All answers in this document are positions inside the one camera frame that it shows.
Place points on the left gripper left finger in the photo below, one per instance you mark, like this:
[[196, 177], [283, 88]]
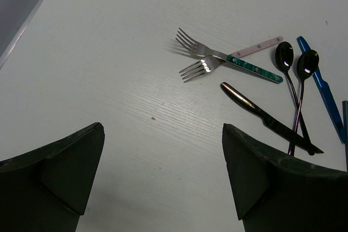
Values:
[[48, 189]]

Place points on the black spoon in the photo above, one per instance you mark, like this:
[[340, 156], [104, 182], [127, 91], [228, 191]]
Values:
[[284, 57], [306, 66]]

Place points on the grey chopstick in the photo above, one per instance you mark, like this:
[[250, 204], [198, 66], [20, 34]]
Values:
[[345, 119]]

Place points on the black knife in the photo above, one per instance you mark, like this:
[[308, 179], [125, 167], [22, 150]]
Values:
[[269, 121]]

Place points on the blue knife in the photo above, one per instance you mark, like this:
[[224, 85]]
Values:
[[330, 104]]

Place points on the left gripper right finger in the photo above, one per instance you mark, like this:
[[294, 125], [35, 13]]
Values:
[[273, 191]]

